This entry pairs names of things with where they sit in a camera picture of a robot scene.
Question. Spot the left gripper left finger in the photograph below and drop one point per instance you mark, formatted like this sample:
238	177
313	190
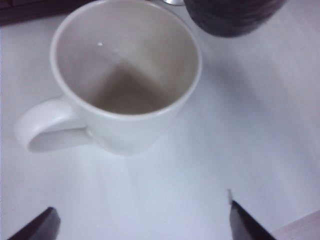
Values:
42	225

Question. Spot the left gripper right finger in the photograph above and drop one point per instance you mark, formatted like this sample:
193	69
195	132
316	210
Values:
246	226

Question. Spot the black textured glass cup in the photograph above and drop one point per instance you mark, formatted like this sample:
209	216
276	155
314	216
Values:
232	17

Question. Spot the white raised board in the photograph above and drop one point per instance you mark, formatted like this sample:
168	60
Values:
175	175

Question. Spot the white ceramic mug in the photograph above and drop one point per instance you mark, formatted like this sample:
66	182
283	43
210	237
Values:
125	62

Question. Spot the black keyboard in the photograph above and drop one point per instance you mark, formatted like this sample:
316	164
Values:
30	10

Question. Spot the silver monitor stand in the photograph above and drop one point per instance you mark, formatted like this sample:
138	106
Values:
173	2

